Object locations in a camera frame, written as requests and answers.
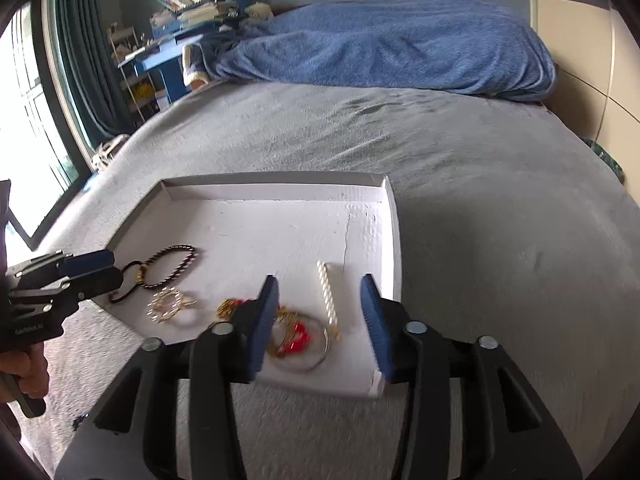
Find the black hair tie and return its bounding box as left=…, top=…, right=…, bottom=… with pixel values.
left=107, top=259, right=151, bottom=306

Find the white pearl bracelet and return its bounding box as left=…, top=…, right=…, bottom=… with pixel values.
left=146, top=286, right=199, bottom=325

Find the small dark bead bracelet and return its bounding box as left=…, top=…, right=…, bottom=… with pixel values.
left=135, top=244, right=199, bottom=291

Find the red bead gold jewelry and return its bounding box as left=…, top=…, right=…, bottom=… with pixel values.
left=216, top=298, right=311, bottom=360

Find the thin silver bangle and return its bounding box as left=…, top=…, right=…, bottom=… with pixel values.
left=267, top=312, right=330, bottom=374

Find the cream twisted hair clip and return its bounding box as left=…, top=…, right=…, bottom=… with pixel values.
left=317, top=261, right=341, bottom=342

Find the person's left hand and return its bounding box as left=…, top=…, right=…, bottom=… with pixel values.
left=0, top=342, right=50, bottom=399

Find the grey shallow cardboard box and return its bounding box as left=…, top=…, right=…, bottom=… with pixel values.
left=98, top=172, right=401, bottom=398

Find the grey bed cover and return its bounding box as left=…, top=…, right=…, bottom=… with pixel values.
left=47, top=84, right=639, bottom=479

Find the blue desk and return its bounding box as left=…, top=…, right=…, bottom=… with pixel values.
left=136, top=0, right=252, bottom=103

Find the green curtain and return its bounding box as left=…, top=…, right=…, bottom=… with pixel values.
left=53, top=0, right=134, bottom=148

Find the stack of papers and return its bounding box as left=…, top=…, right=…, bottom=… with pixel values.
left=177, top=1, right=239, bottom=27

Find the white plush toy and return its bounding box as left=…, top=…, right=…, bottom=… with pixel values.
left=245, top=2, right=274, bottom=21

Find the blue folded blanket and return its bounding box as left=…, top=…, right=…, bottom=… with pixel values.
left=182, top=0, right=556, bottom=102

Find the window with black frame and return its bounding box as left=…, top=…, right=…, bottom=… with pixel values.
left=1, top=0, right=91, bottom=250

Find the white wire shelf rack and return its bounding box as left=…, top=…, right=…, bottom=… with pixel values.
left=106, top=22, right=160, bottom=127

